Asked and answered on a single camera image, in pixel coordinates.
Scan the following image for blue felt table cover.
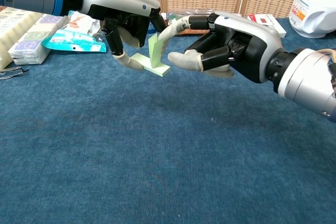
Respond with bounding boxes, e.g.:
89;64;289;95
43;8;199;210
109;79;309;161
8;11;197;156
0;18;336;224

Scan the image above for cream tissue pack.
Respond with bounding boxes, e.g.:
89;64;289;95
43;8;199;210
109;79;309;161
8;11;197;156
0;7;43;69

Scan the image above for teal snack bag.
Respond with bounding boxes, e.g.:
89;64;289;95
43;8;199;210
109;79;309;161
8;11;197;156
41;10;108;54

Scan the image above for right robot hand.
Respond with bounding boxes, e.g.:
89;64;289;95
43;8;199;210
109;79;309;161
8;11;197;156
157;11;283;83

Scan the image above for white box red blue print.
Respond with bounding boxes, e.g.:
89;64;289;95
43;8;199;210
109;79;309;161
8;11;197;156
247;14;287;38

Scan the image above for light green block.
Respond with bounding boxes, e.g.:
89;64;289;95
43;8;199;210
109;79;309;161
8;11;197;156
130;52;172;77

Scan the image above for pastel tissue packet bundle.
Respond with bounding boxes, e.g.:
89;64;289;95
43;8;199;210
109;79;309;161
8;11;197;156
8;15;69;65

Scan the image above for black eyeglasses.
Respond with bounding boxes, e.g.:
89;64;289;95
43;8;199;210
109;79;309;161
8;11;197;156
0;67;29;80

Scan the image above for tea bottle green label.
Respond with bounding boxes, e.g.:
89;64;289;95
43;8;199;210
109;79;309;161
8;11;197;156
160;13;213;37

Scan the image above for white detergent jug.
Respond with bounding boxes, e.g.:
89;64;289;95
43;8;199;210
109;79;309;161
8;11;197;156
289;0;336;39

